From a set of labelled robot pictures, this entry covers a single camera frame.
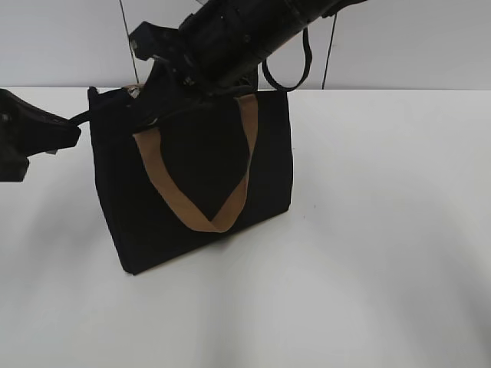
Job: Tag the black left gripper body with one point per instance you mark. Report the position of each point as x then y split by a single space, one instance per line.
26 131

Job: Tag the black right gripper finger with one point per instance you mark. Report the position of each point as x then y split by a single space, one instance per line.
158 92

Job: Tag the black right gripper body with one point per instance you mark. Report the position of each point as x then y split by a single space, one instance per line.
216 50

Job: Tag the black tote bag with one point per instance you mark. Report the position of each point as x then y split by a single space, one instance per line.
190 179

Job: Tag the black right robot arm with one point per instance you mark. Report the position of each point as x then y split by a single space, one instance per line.
286 19

